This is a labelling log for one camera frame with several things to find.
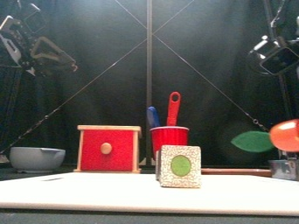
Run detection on green felt carrot leaf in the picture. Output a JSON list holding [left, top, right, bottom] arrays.
[[230, 130, 277, 153]]

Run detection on orange ball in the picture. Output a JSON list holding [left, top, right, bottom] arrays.
[[268, 118, 299, 153]]

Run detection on red wooden drawer box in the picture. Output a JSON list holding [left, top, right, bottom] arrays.
[[74, 124, 143, 174]]

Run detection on grey ceramic bowl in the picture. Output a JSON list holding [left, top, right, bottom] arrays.
[[8, 146, 67, 174]]

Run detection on red plastic cup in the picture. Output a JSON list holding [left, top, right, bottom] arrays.
[[150, 125, 191, 161]]

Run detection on patterned block with green oval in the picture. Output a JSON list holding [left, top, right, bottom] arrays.
[[155, 144, 203, 189]]

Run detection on white cutting board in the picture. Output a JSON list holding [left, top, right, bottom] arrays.
[[0, 171, 299, 217]]

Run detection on brown wooden stick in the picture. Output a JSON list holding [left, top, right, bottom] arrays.
[[200, 168, 274, 178]]

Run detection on thin diagonal brace wire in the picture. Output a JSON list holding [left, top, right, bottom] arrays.
[[114, 0, 271, 133], [0, 0, 196, 154]]

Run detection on grey vertical frame pole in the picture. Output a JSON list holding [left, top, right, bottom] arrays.
[[144, 0, 155, 166]]

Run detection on blue utensil handle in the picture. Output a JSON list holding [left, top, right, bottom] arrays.
[[146, 106, 163, 129]]

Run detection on red spatula handle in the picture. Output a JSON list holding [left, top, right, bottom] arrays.
[[166, 91, 183, 128]]

